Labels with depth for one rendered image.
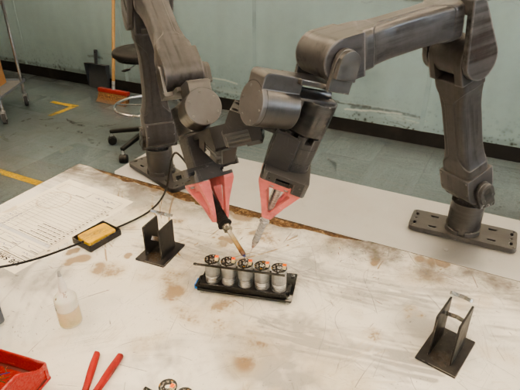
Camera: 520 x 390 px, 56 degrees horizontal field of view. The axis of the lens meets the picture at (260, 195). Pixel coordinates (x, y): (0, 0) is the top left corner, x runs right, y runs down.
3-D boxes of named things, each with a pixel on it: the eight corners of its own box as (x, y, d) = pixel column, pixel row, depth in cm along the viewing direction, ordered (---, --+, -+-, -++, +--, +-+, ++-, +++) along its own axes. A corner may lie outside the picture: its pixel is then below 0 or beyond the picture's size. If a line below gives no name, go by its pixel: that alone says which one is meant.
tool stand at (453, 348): (463, 373, 73) (490, 304, 73) (450, 381, 65) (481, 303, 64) (425, 354, 76) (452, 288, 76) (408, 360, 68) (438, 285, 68)
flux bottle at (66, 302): (76, 310, 79) (65, 261, 74) (86, 322, 77) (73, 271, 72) (56, 320, 77) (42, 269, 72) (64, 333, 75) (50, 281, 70)
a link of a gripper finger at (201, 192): (248, 213, 84) (232, 159, 83) (210, 226, 80) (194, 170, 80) (230, 214, 90) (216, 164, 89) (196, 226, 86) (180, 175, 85)
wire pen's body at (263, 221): (259, 245, 78) (284, 189, 72) (250, 242, 78) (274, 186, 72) (261, 240, 79) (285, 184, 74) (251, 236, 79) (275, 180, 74)
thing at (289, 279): (196, 293, 83) (196, 288, 82) (209, 267, 89) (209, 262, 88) (291, 306, 80) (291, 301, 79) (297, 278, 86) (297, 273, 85)
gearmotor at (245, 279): (240, 282, 83) (239, 257, 81) (254, 283, 83) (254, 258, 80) (236, 291, 81) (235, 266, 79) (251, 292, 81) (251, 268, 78)
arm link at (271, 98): (263, 137, 59) (289, 35, 55) (231, 114, 65) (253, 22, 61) (336, 143, 65) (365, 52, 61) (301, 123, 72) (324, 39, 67)
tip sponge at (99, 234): (104, 225, 101) (102, 219, 100) (121, 234, 98) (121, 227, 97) (73, 243, 95) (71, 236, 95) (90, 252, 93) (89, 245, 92)
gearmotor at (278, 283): (272, 285, 82) (272, 261, 80) (287, 288, 82) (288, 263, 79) (269, 295, 80) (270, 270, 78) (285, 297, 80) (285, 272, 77)
